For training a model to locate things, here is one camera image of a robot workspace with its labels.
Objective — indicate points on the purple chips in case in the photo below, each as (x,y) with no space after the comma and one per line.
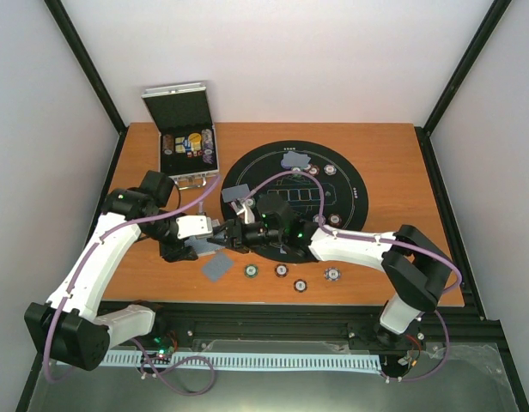
(208,145)

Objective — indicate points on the black round poker mat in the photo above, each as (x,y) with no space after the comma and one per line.
(267,169)

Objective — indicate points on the green poker chip stack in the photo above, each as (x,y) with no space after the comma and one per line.
(251,271)

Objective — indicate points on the blue poker chip stack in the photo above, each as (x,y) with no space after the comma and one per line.
(332,274)

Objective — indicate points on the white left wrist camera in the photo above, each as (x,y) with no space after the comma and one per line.
(198,226)

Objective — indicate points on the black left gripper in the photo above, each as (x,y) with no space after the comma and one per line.
(178,251)

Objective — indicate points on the single brown chip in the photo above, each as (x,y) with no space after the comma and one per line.
(300,285)

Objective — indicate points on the brown chips in case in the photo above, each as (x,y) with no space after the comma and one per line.
(167,144)

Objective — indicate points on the yellow button in case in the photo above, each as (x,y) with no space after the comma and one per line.
(195,139)

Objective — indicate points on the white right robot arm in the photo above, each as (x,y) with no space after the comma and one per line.
(416,268)

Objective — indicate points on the blue chips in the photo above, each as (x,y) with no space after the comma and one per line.
(319,219)

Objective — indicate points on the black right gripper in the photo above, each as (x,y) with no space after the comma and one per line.
(231,227)

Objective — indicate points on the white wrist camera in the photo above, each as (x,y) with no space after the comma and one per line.
(243,210)
(198,226)

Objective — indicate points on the dealt card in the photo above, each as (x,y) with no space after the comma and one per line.
(218,266)
(299,162)
(233,193)

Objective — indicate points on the light blue cable duct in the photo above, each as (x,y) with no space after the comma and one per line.
(251,362)

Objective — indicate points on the blue-backed card deck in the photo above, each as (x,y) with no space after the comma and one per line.
(202,246)

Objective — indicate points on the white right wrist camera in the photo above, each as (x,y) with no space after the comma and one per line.
(243,210)

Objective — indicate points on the brown poker chip stack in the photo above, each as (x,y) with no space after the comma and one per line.
(281,270)

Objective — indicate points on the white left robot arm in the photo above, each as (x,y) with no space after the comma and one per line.
(67,327)

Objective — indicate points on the brown chip mat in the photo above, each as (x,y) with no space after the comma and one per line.
(335,220)

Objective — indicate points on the aluminium poker chip case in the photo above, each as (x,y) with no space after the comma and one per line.
(179,110)

